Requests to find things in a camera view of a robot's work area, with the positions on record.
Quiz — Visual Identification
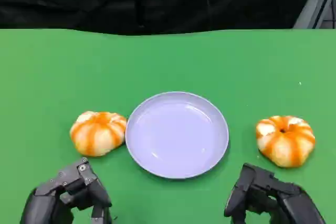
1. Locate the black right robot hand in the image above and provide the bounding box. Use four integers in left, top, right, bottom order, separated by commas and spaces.
224, 163, 327, 224

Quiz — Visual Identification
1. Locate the orange and white bread roll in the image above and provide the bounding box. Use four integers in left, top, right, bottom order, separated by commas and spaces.
69, 111, 128, 157
256, 115, 316, 168

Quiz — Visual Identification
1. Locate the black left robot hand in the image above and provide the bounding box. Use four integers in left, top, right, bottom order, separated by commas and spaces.
19, 157, 113, 224

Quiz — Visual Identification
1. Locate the grey metal frame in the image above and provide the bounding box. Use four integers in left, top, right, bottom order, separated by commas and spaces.
292, 0, 336, 29

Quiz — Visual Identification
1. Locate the green table cloth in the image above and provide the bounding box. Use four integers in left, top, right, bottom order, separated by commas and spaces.
0, 28, 336, 224

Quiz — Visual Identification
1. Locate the lilac plate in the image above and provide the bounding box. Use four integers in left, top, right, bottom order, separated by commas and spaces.
125, 91, 230, 179

